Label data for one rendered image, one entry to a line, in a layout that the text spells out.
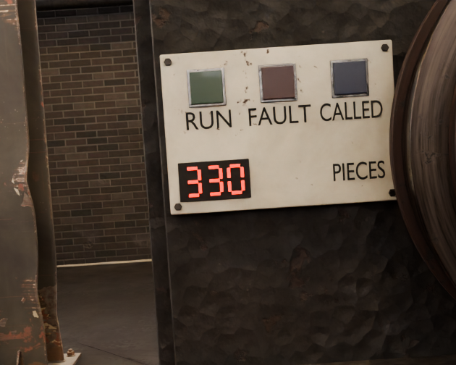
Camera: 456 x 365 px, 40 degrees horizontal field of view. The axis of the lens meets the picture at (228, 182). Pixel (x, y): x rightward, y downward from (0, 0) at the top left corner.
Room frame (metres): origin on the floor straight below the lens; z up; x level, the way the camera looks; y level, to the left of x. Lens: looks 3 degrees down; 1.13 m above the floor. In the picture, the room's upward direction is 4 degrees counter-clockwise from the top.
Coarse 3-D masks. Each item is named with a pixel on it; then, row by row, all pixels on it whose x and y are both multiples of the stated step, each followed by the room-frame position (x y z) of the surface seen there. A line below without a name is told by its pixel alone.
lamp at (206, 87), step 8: (192, 72) 0.70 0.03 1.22; (200, 72) 0.70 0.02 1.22; (208, 72) 0.70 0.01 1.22; (216, 72) 0.70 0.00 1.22; (192, 80) 0.70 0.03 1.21; (200, 80) 0.70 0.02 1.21; (208, 80) 0.70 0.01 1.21; (216, 80) 0.70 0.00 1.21; (192, 88) 0.70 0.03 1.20; (200, 88) 0.70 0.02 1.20; (208, 88) 0.70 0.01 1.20; (216, 88) 0.70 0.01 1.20; (192, 96) 0.70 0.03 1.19; (200, 96) 0.70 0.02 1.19; (208, 96) 0.70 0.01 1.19; (216, 96) 0.70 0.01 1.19
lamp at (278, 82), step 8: (264, 72) 0.70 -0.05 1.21; (272, 72) 0.70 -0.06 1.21; (280, 72) 0.70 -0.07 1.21; (288, 72) 0.70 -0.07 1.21; (264, 80) 0.70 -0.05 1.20; (272, 80) 0.70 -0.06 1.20; (280, 80) 0.70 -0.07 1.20; (288, 80) 0.70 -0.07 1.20; (264, 88) 0.70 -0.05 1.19; (272, 88) 0.70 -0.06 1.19; (280, 88) 0.70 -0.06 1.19; (288, 88) 0.70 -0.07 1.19; (264, 96) 0.70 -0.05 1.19; (272, 96) 0.70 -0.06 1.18; (280, 96) 0.70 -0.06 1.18; (288, 96) 0.70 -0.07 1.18
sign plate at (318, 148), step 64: (192, 64) 0.71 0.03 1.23; (256, 64) 0.71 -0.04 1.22; (320, 64) 0.71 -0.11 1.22; (384, 64) 0.71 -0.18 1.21; (192, 128) 0.71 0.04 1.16; (256, 128) 0.71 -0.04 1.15; (320, 128) 0.71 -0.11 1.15; (384, 128) 0.71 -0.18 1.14; (192, 192) 0.71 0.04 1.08; (256, 192) 0.71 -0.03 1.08; (320, 192) 0.71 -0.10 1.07; (384, 192) 0.71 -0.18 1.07
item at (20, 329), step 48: (0, 0) 3.11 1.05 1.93; (0, 48) 3.11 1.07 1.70; (0, 96) 3.11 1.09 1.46; (0, 144) 3.11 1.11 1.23; (0, 192) 3.11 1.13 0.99; (48, 192) 3.41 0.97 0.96; (0, 240) 3.11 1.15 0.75; (48, 240) 3.41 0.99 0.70; (0, 288) 3.11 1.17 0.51; (48, 288) 3.41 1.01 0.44; (0, 336) 3.11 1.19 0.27; (48, 336) 3.41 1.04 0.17
